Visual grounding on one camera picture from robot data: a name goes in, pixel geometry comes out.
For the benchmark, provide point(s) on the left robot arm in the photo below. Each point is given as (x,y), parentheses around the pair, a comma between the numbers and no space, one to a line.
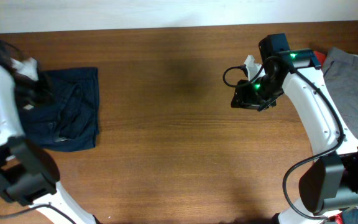
(28,174)

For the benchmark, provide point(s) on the red cloth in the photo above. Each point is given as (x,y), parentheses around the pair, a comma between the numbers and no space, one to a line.
(337,219)

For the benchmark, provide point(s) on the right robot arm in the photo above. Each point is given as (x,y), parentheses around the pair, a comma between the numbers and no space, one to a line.
(330,186)

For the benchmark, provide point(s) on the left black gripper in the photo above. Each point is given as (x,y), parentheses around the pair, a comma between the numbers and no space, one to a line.
(43,98)

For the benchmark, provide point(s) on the navy blue shorts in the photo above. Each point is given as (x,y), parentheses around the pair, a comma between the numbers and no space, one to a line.
(70,123)

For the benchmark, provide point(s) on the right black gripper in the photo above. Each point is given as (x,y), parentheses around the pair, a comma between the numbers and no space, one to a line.
(244,99)

